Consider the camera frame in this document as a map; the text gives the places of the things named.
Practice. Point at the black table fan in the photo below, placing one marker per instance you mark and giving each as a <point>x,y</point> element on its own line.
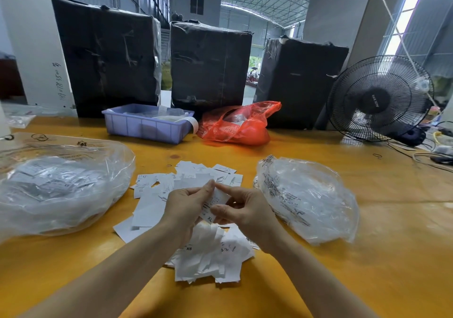
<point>379,99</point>

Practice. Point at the person's left hand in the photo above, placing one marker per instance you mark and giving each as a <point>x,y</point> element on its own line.
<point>182,212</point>

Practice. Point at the red plastic bag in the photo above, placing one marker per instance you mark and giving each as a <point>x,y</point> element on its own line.
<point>239,123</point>

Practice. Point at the clear plastic bag black print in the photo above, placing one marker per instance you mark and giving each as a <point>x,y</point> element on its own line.
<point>315,199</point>

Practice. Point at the white foam box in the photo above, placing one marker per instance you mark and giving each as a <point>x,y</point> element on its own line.
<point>3,122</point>

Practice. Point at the blue plastic bin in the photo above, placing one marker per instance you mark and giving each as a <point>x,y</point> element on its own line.
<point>141,123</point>

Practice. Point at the grey cabin with window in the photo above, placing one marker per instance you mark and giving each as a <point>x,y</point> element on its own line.
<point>195,4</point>

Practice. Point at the person's left forearm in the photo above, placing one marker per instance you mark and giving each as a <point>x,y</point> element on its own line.
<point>99,279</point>

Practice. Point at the person's right hand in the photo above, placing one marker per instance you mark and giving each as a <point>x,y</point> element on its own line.
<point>251,215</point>

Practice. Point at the pile of white labels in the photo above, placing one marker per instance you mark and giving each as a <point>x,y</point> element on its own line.
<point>205,257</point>

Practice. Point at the white pillar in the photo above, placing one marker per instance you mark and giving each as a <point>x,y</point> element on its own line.
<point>37,42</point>

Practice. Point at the person's right forearm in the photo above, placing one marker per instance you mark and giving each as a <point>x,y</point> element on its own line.
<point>322,286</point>

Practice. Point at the brown wooden cabinet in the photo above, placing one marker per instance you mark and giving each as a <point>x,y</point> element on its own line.
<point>11,79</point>

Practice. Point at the white paper label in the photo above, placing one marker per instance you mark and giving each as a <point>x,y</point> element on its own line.
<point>216,201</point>

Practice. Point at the large black wrapped bale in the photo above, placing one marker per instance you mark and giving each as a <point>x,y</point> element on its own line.
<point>301,84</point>
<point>211,68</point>
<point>105,56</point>

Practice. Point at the large clear bag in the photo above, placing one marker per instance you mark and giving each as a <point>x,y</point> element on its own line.
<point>65,187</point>

